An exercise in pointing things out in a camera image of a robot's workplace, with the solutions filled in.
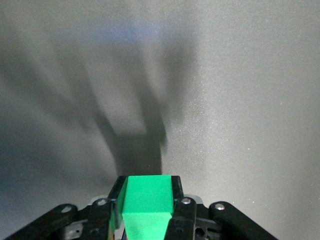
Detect small green cube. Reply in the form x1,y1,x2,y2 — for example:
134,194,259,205
109,174,177,240

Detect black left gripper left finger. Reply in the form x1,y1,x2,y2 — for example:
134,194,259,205
4,175,129,240

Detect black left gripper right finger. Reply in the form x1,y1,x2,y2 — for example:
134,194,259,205
163,175,277,240

